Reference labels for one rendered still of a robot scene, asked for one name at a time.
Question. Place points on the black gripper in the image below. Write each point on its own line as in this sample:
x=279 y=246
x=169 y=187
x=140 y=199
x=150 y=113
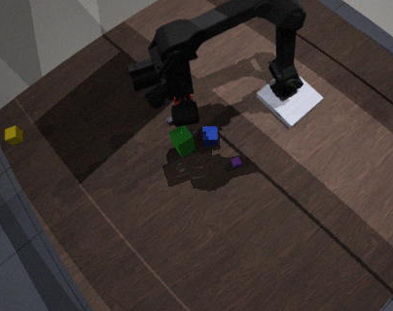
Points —
x=185 y=112

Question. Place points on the yellow cube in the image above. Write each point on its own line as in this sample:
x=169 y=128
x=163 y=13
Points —
x=13 y=135

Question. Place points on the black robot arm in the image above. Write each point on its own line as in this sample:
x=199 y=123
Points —
x=176 y=43

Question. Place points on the green block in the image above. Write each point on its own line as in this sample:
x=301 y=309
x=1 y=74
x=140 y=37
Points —
x=182 y=138
x=187 y=151

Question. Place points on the purple block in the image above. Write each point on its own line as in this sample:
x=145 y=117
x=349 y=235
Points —
x=236 y=162

